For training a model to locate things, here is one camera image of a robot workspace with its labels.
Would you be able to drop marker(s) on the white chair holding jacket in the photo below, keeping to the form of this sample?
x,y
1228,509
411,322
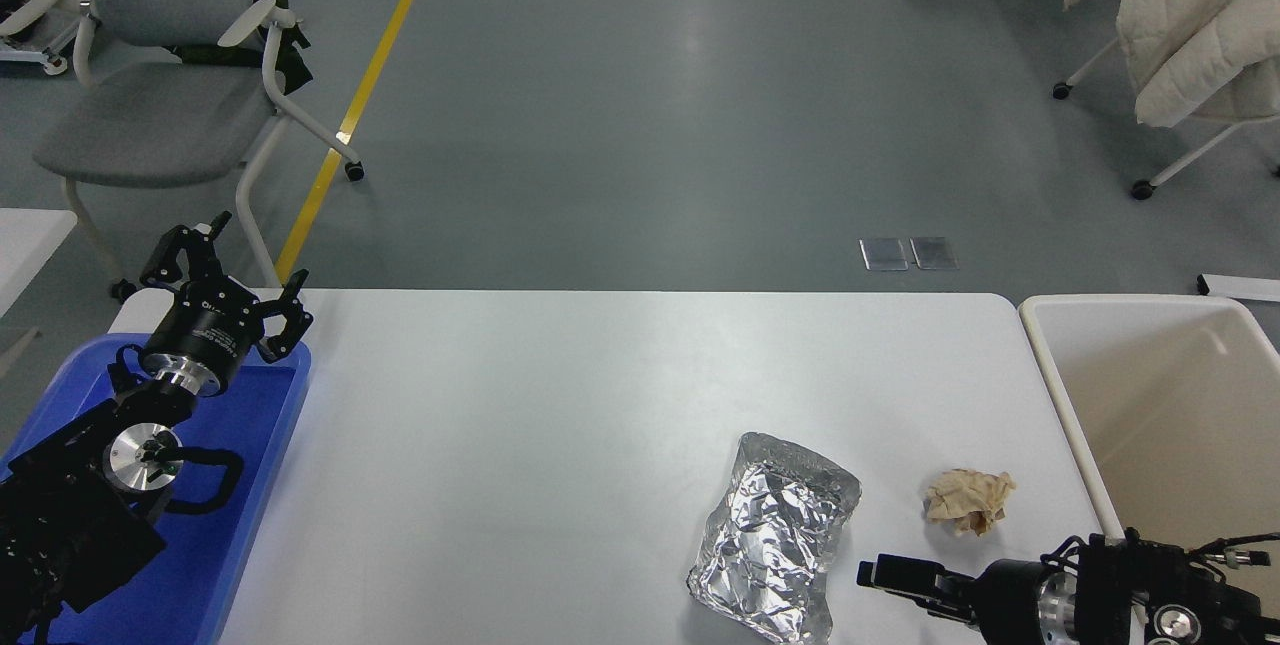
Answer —
x,y
1190,160

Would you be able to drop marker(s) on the white wheeled base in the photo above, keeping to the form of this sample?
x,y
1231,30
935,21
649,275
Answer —
x,y
25,25

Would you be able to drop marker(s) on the cream quilted jacket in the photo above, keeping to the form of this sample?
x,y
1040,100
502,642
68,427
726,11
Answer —
x,y
1200,25

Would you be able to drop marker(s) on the blue plastic tray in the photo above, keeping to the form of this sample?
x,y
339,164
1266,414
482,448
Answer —
x,y
250,445

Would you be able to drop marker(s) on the silver foil tray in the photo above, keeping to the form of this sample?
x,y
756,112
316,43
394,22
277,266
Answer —
x,y
770,535

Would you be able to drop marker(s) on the large pale plastic bin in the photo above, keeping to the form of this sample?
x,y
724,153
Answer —
x,y
1180,405

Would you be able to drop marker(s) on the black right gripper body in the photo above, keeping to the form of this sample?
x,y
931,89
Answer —
x,y
1010,605

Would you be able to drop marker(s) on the flat white board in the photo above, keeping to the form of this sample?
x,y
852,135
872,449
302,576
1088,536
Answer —
x,y
1240,286

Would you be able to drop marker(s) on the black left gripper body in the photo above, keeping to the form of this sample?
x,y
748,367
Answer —
x,y
205,335

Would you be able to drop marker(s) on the tan paper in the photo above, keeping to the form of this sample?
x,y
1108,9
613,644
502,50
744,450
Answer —
x,y
968,500

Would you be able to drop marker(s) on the small white side table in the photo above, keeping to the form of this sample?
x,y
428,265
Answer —
x,y
30,245

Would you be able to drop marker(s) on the grey padded white-framed chair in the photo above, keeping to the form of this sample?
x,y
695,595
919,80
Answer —
x,y
150,125

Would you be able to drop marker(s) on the silver floor plate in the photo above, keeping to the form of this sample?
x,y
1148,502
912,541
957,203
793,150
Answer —
x,y
884,254
934,253

